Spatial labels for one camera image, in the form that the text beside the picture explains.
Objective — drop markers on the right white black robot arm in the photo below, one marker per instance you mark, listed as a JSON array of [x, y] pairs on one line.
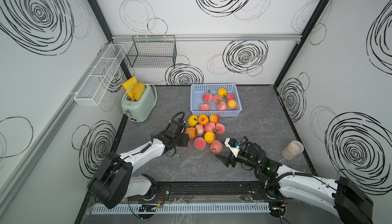
[[340, 197]]

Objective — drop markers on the black wire wall basket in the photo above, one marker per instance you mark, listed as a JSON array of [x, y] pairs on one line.
[[152, 51]]

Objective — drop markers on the yellow toast slice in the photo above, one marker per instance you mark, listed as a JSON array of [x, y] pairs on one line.
[[129, 86], [139, 91]]

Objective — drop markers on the mint green toaster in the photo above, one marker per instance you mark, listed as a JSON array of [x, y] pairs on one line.
[[139, 111]]

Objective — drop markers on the rear yellow toast slice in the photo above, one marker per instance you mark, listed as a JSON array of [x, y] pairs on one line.
[[129, 86]]

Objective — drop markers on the orange peach left of pile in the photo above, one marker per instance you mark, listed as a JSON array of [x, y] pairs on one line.
[[191, 132]]

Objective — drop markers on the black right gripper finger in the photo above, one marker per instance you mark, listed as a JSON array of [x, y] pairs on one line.
[[233, 161], [226, 160]]

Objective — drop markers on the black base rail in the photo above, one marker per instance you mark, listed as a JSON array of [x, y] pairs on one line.
[[229, 188]]

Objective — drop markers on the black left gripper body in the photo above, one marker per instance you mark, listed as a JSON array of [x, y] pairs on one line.
[[181, 140]]

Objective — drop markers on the red orange peach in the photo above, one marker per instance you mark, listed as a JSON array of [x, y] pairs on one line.
[[221, 105]]

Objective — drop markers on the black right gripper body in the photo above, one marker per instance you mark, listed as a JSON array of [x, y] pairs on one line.
[[243, 158]]

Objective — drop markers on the white slotted cable duct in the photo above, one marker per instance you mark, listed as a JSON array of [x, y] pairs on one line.
[[191, 208]]

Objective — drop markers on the front yellow toast slice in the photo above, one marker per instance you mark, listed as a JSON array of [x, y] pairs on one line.
[[139, 91]]

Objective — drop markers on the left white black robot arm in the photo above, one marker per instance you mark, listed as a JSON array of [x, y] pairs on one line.
[[114, 180]]

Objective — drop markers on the red yellow peach by basket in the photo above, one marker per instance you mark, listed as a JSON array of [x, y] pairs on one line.
[[214, 118]]

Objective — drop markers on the pale pink peach middle left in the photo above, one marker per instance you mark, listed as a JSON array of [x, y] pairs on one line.
[[199, 129]]

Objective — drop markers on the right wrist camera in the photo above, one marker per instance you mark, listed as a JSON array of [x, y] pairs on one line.
[[233, 145]]

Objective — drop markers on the pink peach with leaf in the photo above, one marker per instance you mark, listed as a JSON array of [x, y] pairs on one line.
[[219, 128]]

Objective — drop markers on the white wire wall shelf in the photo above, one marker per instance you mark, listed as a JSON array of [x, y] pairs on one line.
[[99, 79]]

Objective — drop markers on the light blue plastic basket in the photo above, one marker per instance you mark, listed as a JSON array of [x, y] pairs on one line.
[[196, 98]]

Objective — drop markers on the orange yellow peach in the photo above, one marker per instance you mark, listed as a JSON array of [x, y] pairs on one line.
[[232, 104]]

